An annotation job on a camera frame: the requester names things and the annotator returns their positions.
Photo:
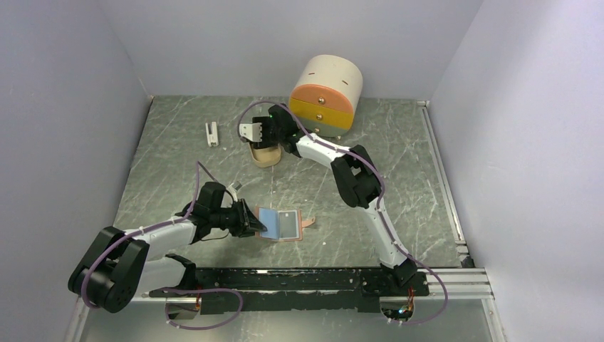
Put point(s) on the pink card holder wallet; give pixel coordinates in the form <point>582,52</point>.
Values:
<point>269,218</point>

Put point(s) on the beige oval tray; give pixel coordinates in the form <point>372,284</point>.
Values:
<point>265,157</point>

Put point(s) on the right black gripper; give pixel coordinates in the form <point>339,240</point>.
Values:
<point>266,122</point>

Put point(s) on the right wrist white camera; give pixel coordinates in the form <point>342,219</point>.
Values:
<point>250,132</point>

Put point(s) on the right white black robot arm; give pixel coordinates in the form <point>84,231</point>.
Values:
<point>358,182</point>

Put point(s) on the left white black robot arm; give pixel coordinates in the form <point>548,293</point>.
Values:
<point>120,265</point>

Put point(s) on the aluminium frame rail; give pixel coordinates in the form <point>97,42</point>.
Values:
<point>400,138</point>

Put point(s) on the small white clip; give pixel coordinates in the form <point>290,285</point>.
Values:
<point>212,134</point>

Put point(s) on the plain grey credit card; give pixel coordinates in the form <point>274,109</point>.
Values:
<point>288,224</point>

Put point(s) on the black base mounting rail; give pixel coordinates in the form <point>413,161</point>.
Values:
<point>359,288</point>

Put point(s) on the round three-drawer organizer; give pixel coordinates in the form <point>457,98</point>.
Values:
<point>326,95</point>

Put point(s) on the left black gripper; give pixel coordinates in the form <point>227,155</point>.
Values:
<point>246,223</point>

